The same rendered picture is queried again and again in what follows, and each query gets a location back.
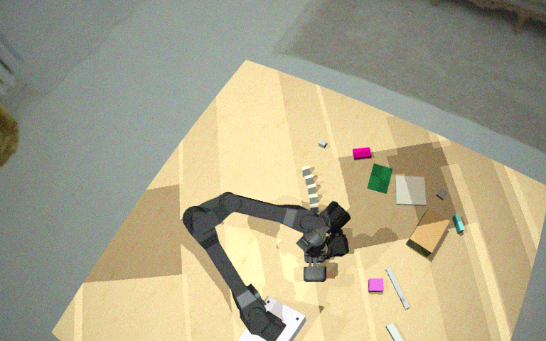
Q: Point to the magenta rectangular block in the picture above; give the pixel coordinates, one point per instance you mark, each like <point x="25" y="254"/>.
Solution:
<point x="360" y="153"/>

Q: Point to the pink square block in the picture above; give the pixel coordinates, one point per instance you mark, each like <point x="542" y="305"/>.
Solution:
<point x="375" y="285"/>

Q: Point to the light blue rectangular block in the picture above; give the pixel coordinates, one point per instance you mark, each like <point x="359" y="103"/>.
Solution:
<point x="458" y="223"/>

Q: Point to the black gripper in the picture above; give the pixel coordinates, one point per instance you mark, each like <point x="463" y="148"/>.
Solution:
<point x="315" y="273"/>

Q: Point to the white flat square panel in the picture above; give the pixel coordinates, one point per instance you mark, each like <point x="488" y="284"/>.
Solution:
<point x="410" y="190"/>

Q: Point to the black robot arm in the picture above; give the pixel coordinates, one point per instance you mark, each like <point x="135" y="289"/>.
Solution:
<point x="201" y="221"/>

